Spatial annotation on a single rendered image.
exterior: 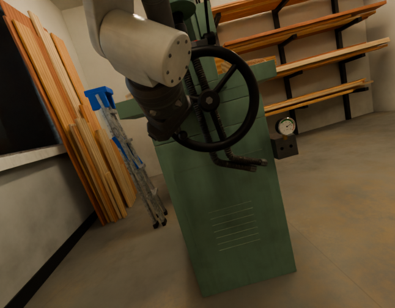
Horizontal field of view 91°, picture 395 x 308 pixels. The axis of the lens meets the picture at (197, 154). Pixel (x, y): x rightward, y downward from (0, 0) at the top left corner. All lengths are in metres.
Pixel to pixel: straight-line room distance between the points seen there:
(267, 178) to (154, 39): 0.69
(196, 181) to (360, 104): 4.08
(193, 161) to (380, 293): 0.83
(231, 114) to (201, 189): 0.31
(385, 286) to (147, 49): 1.08
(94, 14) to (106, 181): 1.89
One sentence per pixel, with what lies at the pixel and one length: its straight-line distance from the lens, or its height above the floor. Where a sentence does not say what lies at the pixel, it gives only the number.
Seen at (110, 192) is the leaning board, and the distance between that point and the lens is 2.11.
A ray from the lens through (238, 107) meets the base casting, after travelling 0.76.
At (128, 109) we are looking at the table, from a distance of 0.76.
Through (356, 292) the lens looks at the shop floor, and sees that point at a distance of 1.07.
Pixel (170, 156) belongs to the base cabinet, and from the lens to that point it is 0.75.
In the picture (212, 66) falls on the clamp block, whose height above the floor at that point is 0.91.
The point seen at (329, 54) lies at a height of 1.10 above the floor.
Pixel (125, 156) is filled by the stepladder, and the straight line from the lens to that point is 1.58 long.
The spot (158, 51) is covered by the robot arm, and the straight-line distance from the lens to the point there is 0.25.
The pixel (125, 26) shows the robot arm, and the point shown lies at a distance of 0.28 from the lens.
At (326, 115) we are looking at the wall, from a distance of 4.17.
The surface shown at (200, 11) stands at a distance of 1.19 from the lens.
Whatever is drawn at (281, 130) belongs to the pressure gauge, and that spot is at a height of 0.65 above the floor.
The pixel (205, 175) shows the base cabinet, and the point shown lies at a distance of 0.77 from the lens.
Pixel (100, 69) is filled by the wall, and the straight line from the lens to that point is 3.53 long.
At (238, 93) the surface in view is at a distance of 0.76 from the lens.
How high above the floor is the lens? 0.78
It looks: 11 degrees down
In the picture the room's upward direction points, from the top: 16 degrees counter-clockwise
